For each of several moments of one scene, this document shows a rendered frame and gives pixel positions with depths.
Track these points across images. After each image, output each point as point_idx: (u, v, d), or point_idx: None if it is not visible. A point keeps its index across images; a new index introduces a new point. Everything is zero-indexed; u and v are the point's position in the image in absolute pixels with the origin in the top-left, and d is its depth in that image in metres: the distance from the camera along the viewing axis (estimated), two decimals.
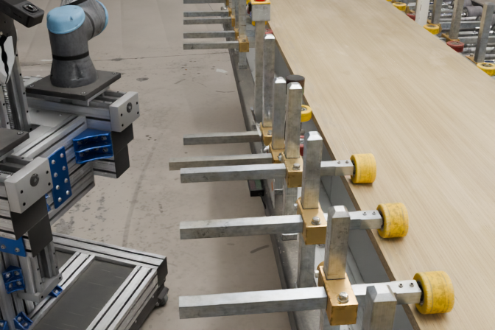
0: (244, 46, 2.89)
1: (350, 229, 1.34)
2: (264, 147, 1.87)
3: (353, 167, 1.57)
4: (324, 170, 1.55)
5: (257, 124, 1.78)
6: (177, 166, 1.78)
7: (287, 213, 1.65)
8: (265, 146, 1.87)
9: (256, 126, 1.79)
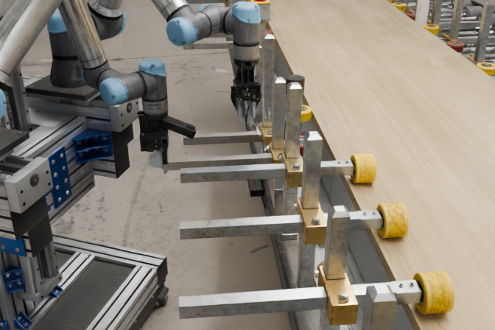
0: None
1: (350, 229, 1.34)
2: (264, 147, 1.87)
3: (353, 167, 1.57)
4: (324, 170, 1.55)
5: (256, 123, 1.79)
6: (177, 166, 1.78)
7: (287, 213, 1.65)
8: (265, 146, 1.87)
9: (255, 125, 1.79)
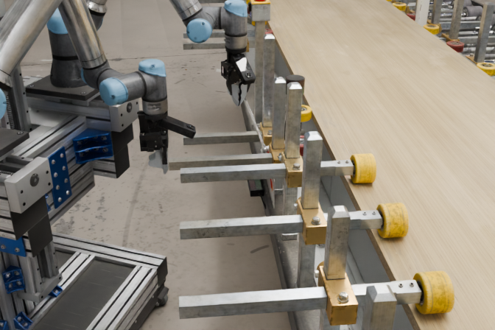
0: None
1: (350, 229, 1.34)
2: (264, 144, 1.88)
3: (353, 167, 1.57)
4: (324, 170, 1.55)
5: (253, 115, 1.93)
6: (177, 166, 1.78)
7: (287, 213, 1.65)
8: (264, 146, 1.89)
9: (252, 116, 1.93)
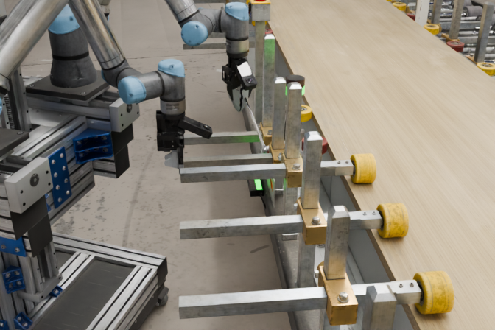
0: None
1: (350, 229, 1.34)
2: (264, 144, 1.88)
3: (353, 167, 1.57)
4: (324, 170, 1.55)
5: (253, 115, 1.93)
6: (192, 165, 1.79)
7: (287, 213, 1.65)
8: (264, 145, 1.89)
9: (252, 116, 1.92)
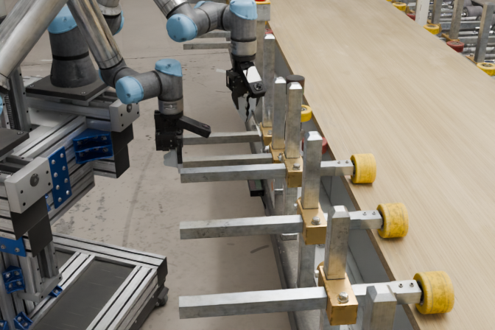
0: None
1: (350, 229, 1.34)
2: (264, 148, 1.87)
3: (353, 167, 1.57)
4: (324, 170, 1.55)
5: (258, 125, 1.78)
6: (191, 165, 1.79)
7: (287, 213, 1.65)
8: (265, 146, 1.87)
9: (257, 128, 1.78)
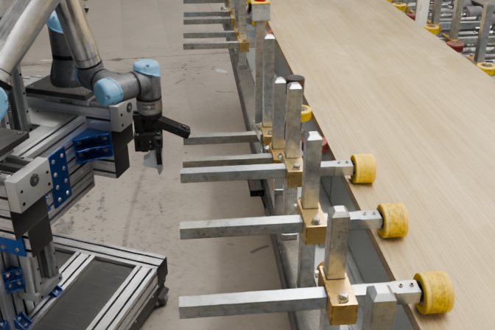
0: (244, 46, 2.89)
1: (350, 229, 1.34)
2: (264, 149, 1.87)
3: (353, 167, 1.57)
4: (324, 170, 1.55)
5: (258, 135, 1.76)
6: (191, 165, 1.79)
7: (287, 213, 1.65)
8: (265, 148, 1.87)
9: (258, 137, 1.77)
